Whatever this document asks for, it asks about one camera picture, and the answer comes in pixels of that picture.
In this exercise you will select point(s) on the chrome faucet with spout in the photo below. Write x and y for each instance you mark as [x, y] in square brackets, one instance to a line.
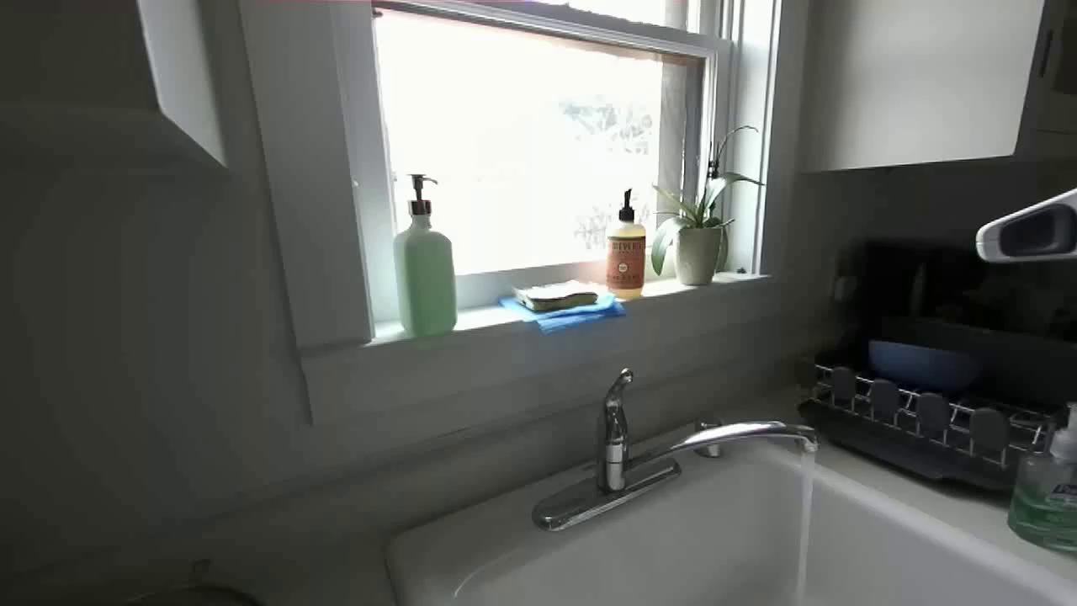
[619, 479]

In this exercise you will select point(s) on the sponge on blue cloth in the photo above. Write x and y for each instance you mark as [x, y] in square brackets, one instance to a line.
[552, 297]

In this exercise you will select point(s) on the blue cloth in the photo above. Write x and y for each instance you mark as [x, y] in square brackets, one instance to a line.
[562, 314]

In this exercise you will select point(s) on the amber soap pump bottle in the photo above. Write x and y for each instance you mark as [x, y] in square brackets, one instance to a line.
[627, 254]

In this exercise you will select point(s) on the green soap pump bottle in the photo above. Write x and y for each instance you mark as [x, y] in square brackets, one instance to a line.
[424, 271]

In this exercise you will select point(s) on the potted green plant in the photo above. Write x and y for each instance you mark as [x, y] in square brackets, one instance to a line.
[695, 229]

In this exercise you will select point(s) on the white ceramic sink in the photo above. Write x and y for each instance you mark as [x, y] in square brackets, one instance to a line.
[756, 526]

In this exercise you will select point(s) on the blue bowl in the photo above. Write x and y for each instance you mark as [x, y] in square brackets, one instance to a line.
[929, 367]

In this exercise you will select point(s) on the black dish drying rack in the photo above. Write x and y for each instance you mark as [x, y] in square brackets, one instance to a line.
[1016, 321]

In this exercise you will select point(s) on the clear green soap dispenser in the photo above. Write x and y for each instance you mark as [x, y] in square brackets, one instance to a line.
[1045, 496]

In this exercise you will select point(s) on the white window frame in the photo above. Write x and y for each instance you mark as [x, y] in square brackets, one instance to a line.
[529, 121]

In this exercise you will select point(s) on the white wall cabinet right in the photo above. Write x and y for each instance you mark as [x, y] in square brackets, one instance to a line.
[927, 83]

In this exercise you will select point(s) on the white wall cabinet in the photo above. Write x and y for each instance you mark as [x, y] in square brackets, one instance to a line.
[110, 83]
[927, 83]

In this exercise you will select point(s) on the white wall cabinet left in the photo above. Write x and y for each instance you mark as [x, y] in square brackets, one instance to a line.
[110, 83]

